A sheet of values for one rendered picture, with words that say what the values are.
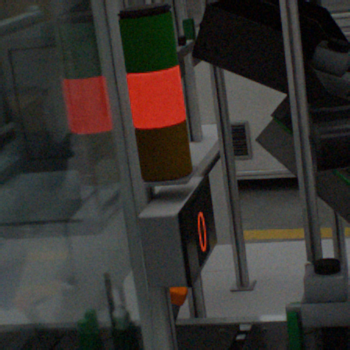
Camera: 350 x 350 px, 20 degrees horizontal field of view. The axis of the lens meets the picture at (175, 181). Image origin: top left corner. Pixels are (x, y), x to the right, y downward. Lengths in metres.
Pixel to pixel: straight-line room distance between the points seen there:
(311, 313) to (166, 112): 0.35
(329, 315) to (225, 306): 0.55
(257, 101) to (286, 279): 3.56
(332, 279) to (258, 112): 4.18
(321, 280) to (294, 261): 0.71
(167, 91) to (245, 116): 4.41
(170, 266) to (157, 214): 0.05
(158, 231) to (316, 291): 0.29
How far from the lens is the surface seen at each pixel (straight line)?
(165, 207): 0.91
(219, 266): 1.86
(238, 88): 5.29
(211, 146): 2.78
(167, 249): 0.90
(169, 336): 0.99
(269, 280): 1.76
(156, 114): 0.90
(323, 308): 1.15
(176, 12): 2.81
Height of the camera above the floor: 1.49
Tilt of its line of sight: 15 degrees down
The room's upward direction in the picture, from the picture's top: 8 degrees counter-clockwise
